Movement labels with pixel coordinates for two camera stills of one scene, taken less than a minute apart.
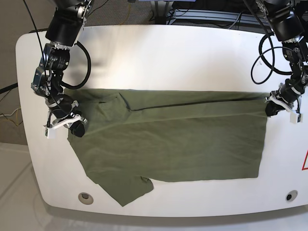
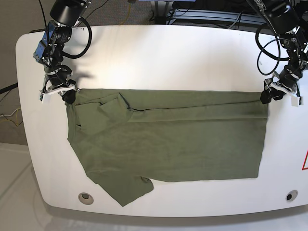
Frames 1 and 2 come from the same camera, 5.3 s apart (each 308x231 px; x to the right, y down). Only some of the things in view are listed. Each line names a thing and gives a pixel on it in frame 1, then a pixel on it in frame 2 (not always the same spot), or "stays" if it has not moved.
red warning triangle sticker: x=303 y=168 stays
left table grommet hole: x=85 y=198 stays
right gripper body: x=61 y=109 to x=57 y=78
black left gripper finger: x=272 y=108 to x=269 y=93
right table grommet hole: x=291 y=195 stays
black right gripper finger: x=77 y=129 to x=69 y=96
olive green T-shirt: x=131 y=136 stays
